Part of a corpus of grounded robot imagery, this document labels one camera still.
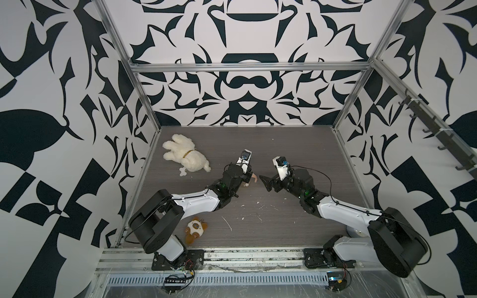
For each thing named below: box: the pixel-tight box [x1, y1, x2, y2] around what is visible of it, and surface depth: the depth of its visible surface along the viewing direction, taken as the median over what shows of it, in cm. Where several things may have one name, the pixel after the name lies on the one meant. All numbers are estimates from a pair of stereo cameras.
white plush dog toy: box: [162, 134, 212, 177], surface depth 99 cm
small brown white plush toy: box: [184, 217, 208, 246], surface depth 81 cm
